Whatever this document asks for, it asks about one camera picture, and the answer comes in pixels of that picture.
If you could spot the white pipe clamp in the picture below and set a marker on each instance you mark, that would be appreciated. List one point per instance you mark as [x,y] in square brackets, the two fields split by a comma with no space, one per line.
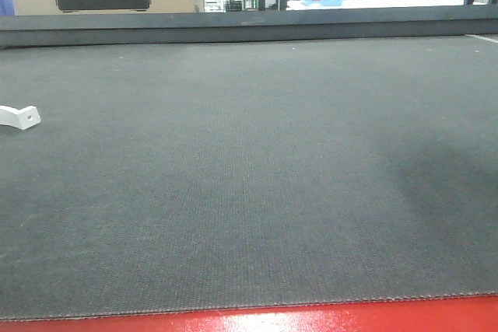
[21,119]

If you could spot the dark grey table mat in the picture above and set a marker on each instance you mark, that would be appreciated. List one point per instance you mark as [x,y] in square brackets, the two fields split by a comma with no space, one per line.
[172,177]

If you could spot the blue tray on far table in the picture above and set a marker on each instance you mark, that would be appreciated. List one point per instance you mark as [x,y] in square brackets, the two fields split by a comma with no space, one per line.
[322,3]

